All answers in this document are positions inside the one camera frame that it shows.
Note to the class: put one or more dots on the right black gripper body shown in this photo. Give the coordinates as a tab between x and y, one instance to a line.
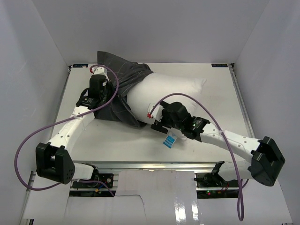
166	121

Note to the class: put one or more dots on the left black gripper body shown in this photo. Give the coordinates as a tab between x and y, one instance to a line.
107	95

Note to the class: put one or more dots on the dark grey checked pillowcase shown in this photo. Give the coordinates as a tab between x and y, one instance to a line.
129	75

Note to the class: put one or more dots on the white pillow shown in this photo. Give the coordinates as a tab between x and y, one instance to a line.
156	86

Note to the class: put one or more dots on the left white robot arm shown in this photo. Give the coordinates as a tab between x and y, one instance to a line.
53	158

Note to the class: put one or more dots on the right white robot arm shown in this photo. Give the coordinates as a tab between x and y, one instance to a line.
262	158

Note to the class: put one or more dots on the blue white pillow tag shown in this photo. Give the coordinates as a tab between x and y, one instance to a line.
170	139

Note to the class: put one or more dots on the left blue corner label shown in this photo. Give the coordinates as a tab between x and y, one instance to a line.
80	66

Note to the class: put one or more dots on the blue corner label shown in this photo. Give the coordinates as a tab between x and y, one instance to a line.
80	66
219	65

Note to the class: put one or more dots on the right blue corner label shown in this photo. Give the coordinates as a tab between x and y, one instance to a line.
219	65

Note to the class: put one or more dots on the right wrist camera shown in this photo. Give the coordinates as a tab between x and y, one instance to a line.
154	113

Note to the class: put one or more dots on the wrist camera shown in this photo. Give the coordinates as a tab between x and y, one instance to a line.
154	113
97	70

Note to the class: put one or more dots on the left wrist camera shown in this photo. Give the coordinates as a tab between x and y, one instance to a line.
97	70

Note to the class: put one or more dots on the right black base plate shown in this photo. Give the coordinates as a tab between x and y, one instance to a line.
213	184

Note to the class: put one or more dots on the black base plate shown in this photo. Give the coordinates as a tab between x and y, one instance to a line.
213	184
101	185

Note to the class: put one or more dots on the aluminium front rail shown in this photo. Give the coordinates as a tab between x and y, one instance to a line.
154	166

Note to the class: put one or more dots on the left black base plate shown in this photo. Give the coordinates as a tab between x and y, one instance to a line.
101	185

